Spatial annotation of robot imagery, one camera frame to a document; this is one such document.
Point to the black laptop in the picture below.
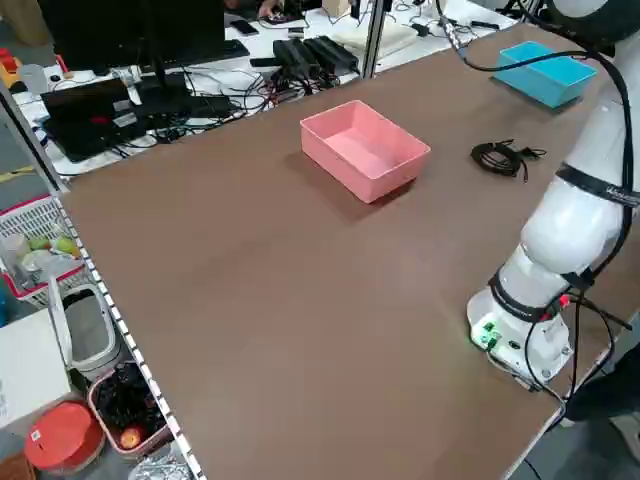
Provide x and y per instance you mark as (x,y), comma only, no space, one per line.
(85,125)

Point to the translucent plastic cup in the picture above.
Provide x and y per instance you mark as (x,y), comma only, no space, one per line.
(34,80)

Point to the black computer monitor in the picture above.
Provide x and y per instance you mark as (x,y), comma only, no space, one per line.
(125,30)

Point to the white foam pad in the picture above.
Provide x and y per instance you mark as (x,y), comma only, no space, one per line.
(390,35)

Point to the blue plastic box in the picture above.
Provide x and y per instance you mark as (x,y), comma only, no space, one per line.
(545,82)

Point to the white plastic basket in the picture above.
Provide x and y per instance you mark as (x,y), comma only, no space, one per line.
(30,215)

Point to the black power brick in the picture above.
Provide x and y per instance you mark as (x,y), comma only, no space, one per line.
(295,57)
(332,52)

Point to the white trash bin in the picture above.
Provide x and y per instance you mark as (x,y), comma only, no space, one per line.
(95,360)

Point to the green fruit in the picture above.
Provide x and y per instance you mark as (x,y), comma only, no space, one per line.
(65,245)
(40,244)

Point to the pink waste bin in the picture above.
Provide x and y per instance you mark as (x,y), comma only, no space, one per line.
(100,405)

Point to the slanted aluminium frame post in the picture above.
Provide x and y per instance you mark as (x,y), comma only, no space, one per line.
(30,145)

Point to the pink plastic box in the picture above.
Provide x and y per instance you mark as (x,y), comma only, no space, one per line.
(370,150)

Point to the yellow and red toy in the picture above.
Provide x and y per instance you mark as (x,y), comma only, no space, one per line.
(7,75)

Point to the black smartphone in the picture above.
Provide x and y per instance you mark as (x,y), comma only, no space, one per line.
(245,27)

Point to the aluminium table edge rail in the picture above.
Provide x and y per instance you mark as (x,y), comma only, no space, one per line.
(130,345)

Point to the white cardboard box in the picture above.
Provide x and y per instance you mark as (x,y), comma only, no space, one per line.
(30,365)

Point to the silver foil bag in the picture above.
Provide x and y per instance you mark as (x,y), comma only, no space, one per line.
(160,467)

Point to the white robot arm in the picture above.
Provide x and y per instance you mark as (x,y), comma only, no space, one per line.
(575,225)

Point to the red apple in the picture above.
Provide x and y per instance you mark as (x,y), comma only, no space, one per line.
(131,438)

